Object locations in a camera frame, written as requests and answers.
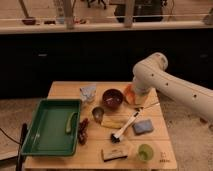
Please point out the dark red chili peppers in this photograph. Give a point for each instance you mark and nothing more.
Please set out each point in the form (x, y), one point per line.
(82, 131)

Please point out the dark red bowl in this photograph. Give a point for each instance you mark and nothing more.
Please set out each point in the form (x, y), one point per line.
(112, 98)

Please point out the yellow banana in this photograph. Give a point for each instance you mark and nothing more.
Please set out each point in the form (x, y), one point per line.
(113, 124)

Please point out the orange bowl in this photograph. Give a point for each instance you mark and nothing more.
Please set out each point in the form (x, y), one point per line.
(129, 95)

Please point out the wooden table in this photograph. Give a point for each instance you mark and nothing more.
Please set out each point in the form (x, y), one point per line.
(88, 156)

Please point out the green plastic cup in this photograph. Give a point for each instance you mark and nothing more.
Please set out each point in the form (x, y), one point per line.
(145, 152)

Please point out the wooden block with slot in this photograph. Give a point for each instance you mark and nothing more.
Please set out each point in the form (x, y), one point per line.
(113, 154)

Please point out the green cucumber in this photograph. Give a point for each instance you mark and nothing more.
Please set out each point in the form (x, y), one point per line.
(69, 122)

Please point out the silver knife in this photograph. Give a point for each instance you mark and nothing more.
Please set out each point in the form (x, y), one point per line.
(145, 107)

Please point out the blue sponge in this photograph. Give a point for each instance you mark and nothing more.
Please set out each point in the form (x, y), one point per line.
(144, 126)

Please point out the green plastic tray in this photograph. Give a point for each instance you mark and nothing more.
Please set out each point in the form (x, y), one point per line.
(46, 135)

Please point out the black stand left of table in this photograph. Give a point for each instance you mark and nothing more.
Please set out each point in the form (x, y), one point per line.
(20, 158)

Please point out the small metal cup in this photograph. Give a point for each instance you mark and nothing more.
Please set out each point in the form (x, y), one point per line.
(98, 113)

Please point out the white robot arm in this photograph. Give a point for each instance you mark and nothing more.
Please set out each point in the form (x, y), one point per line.
(150, 73)

